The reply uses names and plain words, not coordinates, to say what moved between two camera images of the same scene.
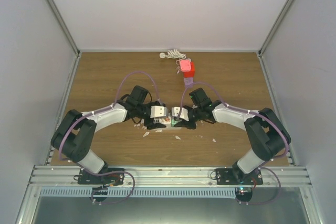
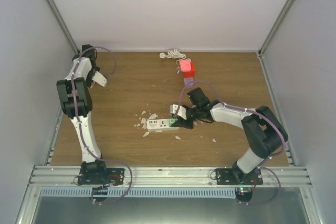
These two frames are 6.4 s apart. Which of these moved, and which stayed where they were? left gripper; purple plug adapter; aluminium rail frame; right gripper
Moved: left gripper
Stayed: aluminium rail frame; purple plug adapter; right gripper
